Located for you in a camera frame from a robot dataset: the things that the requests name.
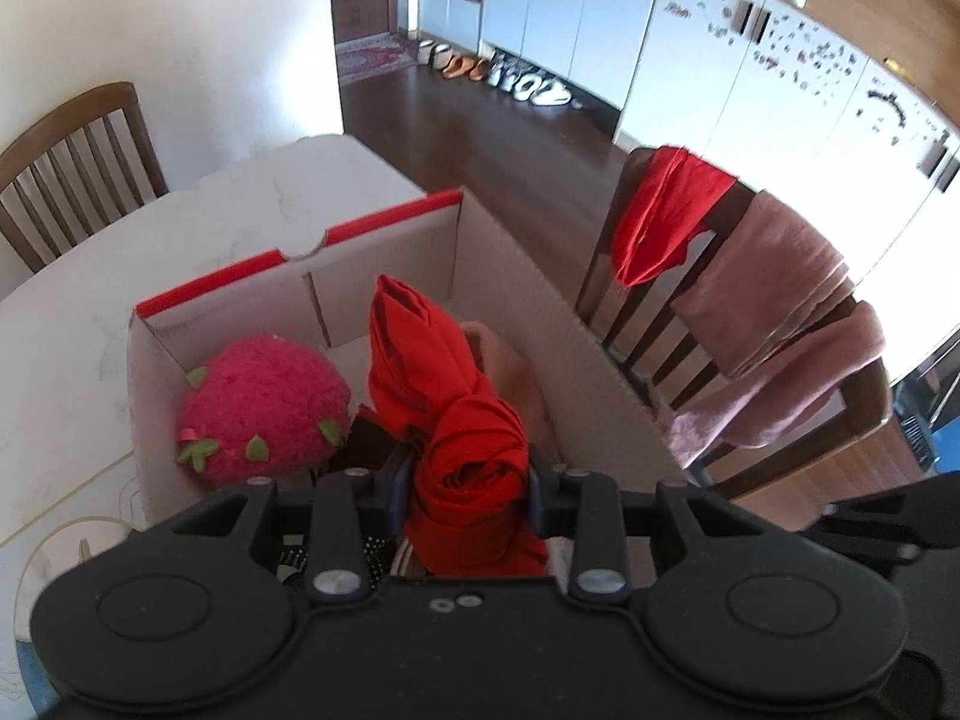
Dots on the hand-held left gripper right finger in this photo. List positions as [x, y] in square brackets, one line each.
[534, 499]

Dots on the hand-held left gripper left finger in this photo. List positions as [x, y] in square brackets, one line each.
[397, 491]

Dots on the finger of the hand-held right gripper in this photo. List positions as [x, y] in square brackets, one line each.
[900, 506]
[870, 547]

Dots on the black polka dot sock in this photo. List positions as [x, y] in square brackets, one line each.
[375, 551]

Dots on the red cloth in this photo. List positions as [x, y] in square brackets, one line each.
[465, 450]

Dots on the pink knit cloth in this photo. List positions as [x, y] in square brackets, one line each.
[517, 382]

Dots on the pink strawberry plush toy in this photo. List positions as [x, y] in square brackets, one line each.
[262, 405]

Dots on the white red-rimmed cardboard box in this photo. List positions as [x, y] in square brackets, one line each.
[495, 270]

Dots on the pink towel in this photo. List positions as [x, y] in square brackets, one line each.
[765, 292]

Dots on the wooden slat-back chair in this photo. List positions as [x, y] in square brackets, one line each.
[67, 116]
[606, 247]

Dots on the red garment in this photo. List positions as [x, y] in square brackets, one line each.
[667, 210]

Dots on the white black shoe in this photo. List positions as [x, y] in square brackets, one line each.
[510, 81]
[553, 95]

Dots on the dark blue round mat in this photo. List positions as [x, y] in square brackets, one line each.
[26, 679]

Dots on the orange slipper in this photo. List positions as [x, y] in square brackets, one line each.
[453, 67]
[477, 71]

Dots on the light blue built-in cabinet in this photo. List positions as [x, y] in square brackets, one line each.
[675, 90]

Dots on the patterned red rug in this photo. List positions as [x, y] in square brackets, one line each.
[371, 58]

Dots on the white slipper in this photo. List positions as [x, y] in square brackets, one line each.
[441, 58]
[426, 51]

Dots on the group of small stickers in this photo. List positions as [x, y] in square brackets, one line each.
[810, 52]

